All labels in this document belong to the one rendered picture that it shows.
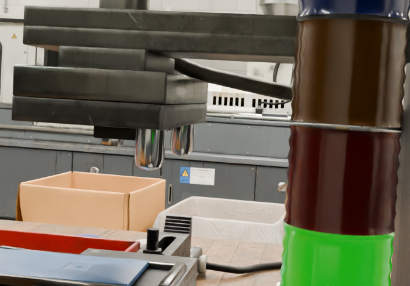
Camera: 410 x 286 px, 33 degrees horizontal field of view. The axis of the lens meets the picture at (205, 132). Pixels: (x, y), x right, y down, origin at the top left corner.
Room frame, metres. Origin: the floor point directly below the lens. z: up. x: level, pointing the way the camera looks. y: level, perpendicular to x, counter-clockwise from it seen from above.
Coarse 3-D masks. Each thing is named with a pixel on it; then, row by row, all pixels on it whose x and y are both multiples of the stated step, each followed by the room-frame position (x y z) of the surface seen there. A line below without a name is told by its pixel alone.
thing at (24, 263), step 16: (0, 256) 0.54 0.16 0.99; (16, 256) 0.55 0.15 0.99; (32, 256) 0.55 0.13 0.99; (48, 256) 0.55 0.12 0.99; (64, 256) 0.55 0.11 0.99; (80, 256) 0.56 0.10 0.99; (96, 256) 0.56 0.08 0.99; (0, 272) 0.50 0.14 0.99; (16, 272) 0.50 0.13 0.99; (32, 272) 0.50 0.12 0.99; (48, 272) 0.50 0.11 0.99; (64, 272) 0.51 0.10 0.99; (80, 272) 0.51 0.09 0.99; (96, 272) 0.51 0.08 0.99; (112, 272) 0.51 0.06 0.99; (128, 272) 0.51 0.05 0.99
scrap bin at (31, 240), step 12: (0, 240) 0.79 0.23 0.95; (12, 240) 0.78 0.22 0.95; (24, 240) 0.78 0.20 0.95; (36, 240) 0.78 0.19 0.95; (48, 240) 0.78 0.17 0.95; (60, 240) 0.78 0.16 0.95; (72, 240) 0.77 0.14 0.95; (84, 240) 0.77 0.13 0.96; (96, 240) 0.77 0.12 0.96; (108, 240) 0.77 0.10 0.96; (120, 240) 0.77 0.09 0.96; (72, 252) 0.77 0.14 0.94
